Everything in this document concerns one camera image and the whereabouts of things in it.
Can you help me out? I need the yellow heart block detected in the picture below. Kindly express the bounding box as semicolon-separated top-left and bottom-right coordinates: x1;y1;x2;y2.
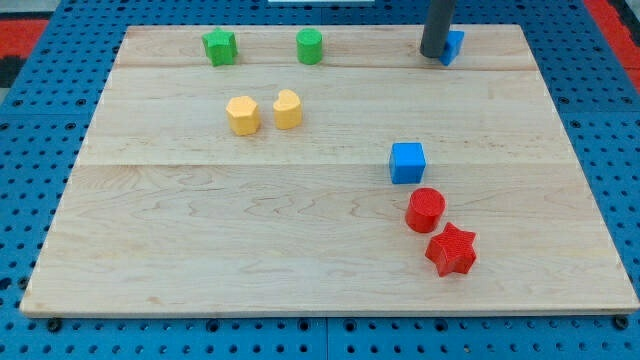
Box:
273;89;302;130

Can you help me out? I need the red cylinder block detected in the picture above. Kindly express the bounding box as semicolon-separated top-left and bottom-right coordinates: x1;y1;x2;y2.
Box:
405;187;446;233

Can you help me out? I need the green star block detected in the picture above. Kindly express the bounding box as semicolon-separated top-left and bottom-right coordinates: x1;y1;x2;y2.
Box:
202;27;238;67

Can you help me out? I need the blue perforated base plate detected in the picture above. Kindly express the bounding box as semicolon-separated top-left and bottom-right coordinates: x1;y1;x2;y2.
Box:
1;1;639;359

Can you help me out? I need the red star block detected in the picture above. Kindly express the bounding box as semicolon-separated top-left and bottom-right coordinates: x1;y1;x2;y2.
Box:
425;222;477;277

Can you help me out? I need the wooden board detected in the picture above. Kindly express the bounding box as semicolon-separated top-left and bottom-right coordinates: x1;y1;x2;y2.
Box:
20;25;639;318

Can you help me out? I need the blue cube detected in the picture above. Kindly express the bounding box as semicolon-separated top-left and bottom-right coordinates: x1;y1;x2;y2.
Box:
389;143;426;184

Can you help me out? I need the green cylinder block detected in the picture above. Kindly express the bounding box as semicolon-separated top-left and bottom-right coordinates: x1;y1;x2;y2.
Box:
296;28;323;65

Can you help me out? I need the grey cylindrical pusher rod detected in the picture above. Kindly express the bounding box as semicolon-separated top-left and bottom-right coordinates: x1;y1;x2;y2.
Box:
420;0;457;58

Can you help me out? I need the blue block behind rod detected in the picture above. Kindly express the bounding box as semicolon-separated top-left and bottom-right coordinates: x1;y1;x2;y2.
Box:
439;30;465;66

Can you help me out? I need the yellow hexagon block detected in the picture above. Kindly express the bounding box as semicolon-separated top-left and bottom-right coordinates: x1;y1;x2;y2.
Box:
225;96;261;136

